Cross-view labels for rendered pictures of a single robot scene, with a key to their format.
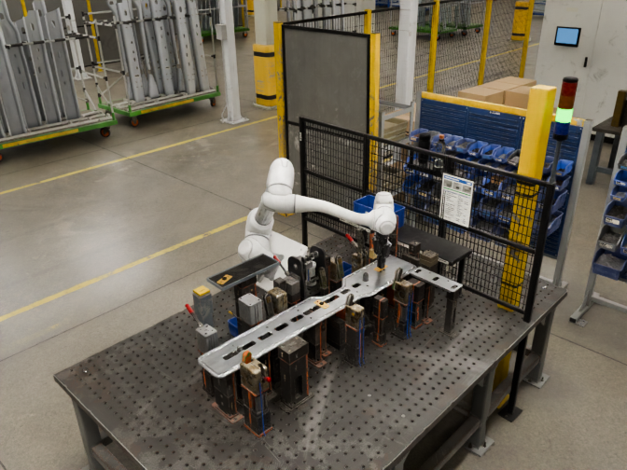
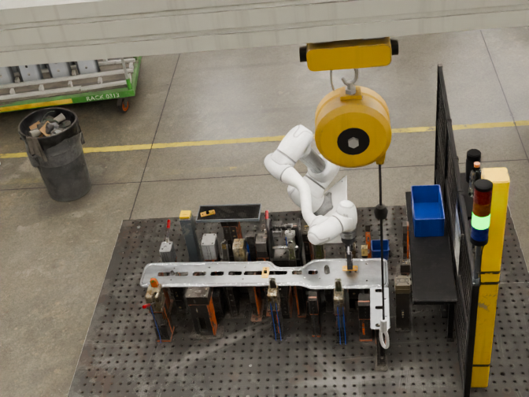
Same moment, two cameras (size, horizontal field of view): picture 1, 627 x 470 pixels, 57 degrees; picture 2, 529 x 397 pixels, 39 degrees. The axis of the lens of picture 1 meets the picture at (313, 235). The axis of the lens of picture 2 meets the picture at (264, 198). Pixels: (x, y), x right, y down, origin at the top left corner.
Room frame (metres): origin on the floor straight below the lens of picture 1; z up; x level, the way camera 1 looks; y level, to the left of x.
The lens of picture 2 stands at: (0.77, -2.52, 3.89)
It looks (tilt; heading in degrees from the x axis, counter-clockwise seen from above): 38 degrees down; 54
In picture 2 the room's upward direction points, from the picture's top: 8 degrees counter-clockwise
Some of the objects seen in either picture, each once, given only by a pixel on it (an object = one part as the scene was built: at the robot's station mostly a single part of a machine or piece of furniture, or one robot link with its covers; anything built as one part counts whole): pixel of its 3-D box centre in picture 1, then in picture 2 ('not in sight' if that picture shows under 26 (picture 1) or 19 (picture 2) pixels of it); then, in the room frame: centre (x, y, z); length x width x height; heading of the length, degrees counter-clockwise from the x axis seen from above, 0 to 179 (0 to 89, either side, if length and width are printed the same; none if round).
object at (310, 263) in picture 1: (308, 291); (286, 254); (2.71, 0.03, 0.94); 0.18 x 0.13 x 0.49; 133
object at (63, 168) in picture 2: not in sight; (59, 156); (2.59, 2.93, 0.36); 0.54 x 0.50 x 0.73; 46
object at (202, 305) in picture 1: (206, 330); (192, 243); (2.39, 0.55, 0.92); 0.08 x 0.08 x 0.44; 43
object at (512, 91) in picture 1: (508, 130); not in sight; (7.09, -2.48, 0.52); 1.20 x 0.80 x 1.05; 133
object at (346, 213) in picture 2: (383, 207); (345, 216); (2.80, -0.37, 1.40); 0.13 x 0.11 x 0.16; 178
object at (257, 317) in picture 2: (311, 336); (254, 292); (2.43, 0.02, 0.84); 0.17 x 0.06 x 0.29; 43
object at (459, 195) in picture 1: (456, 200); (458, 241); (3.11, -0.84, 1.30); 0.23 x 0.02 x 0.31; 43
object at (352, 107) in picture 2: not in sight; (356, 214); (1.63, -1.65, 2.86); 0.18 x 0.10 x 0.87; 136
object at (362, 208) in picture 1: (378, 213); (427, 210); (3.39, -0.42, 1.10); 0.30 x 0.17 x 0.13; 44
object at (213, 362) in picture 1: (319, 307); (261, 274); (2.47, -0.03, 1.00); 1.38 x 0.22 x 0.02; 133
